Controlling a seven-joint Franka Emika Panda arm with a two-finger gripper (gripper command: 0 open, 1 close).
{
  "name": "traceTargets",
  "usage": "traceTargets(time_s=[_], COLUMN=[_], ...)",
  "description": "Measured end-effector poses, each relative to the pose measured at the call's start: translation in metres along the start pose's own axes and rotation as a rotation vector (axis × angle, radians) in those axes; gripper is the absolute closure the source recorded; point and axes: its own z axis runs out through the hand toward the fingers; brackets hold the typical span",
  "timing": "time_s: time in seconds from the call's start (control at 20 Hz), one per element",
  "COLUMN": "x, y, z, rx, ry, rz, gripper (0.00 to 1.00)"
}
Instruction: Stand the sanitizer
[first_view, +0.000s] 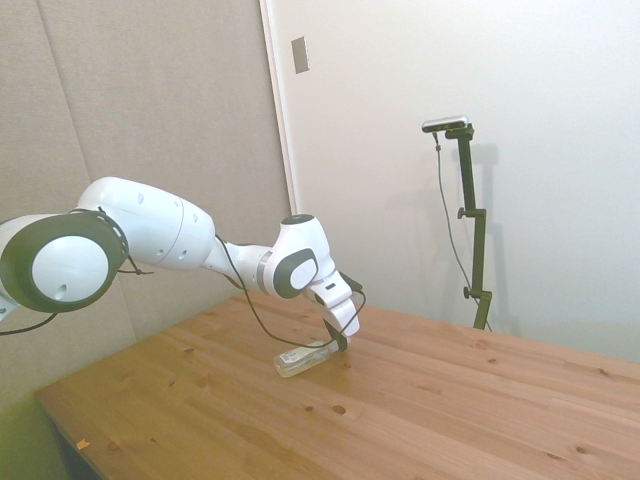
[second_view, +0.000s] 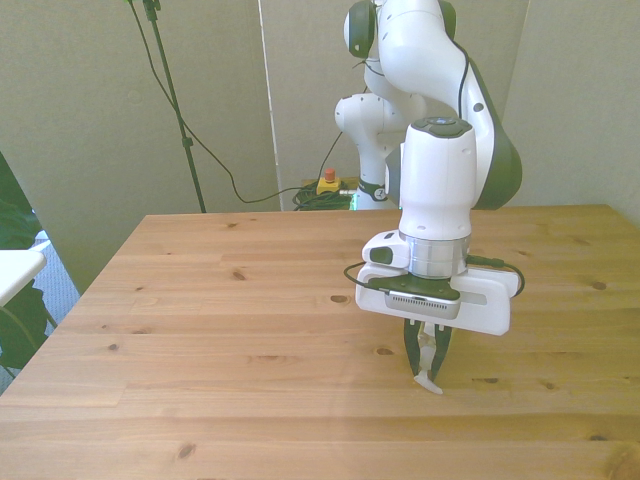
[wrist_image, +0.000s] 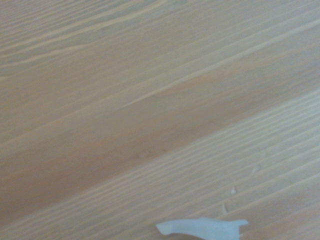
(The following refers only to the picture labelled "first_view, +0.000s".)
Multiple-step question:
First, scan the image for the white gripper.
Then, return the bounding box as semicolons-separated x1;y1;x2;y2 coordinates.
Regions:
305;271;362;353

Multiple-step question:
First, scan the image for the clear hand sanitizer bottle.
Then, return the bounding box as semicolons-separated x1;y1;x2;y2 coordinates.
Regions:
273;341;335;379

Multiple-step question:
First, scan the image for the grey wall plate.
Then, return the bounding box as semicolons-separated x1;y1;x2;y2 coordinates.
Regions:
291;35;312;76

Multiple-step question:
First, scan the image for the white door frame trim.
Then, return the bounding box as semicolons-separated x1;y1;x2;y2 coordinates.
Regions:
258;0;302;217

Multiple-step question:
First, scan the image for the silver exterior camera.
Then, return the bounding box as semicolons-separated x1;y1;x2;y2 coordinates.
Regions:
421;115;472;135

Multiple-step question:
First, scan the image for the dark green camera stand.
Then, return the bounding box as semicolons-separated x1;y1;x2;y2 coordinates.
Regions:
444;124;494;332

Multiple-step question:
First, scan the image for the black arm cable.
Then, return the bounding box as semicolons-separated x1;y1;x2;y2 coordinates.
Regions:
213;232;366;347

